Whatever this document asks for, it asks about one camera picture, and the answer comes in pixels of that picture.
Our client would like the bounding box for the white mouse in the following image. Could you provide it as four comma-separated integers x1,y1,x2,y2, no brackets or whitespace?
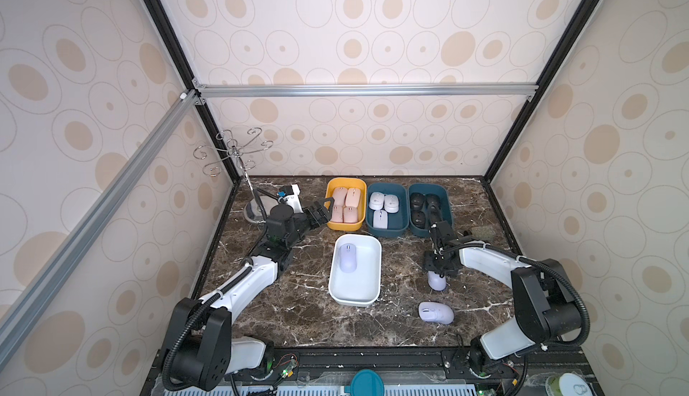
383,194,400,214
369,191,385,211
372,209,389,230

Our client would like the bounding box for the purple mouse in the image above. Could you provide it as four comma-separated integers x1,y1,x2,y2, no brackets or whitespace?
338,243,357,273
427,271,447,292
418,302,455,325

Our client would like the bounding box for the teal round lid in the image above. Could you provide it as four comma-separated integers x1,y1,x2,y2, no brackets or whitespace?
344,369,385,396

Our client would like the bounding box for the glass jar of green herbs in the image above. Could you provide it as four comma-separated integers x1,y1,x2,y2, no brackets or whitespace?
471,225,497,243

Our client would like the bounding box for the white storage box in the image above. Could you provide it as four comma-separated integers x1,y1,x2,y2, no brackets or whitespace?
328,234,382,307

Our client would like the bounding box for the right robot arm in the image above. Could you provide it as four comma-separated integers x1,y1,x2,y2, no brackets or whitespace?
423,221,591,376

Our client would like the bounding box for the yellow storage box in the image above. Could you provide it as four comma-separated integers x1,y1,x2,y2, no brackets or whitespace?
326,177,367,232

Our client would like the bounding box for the teal storage box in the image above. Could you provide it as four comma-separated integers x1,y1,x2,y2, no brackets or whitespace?
365,182,411,238
408,183,454,238

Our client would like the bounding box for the pink mouse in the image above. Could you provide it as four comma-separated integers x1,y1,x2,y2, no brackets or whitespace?
343,207,359,224
332,187,348,207
331,205,344,224
344,188,362,209

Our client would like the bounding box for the left diagonal aluminium bar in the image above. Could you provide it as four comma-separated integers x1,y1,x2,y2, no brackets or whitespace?
1,89,200,368

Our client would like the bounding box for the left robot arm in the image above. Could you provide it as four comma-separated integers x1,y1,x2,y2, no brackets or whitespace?
158,198,334,392

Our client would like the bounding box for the horizontal aluminium frame bar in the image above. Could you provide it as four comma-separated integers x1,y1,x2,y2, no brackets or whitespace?
198,82,538,98

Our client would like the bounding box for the metal wire hook stand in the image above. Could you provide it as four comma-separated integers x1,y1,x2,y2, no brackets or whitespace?
193,127,274,224

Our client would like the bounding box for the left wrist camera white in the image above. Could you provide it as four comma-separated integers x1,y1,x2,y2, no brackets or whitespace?
277,184,303,213

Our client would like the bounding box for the right teal storage box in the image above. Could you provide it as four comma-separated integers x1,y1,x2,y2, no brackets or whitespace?
408,183,454,238

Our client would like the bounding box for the left teal storage box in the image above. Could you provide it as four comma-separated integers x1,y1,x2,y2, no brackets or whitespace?
365,182,411,238

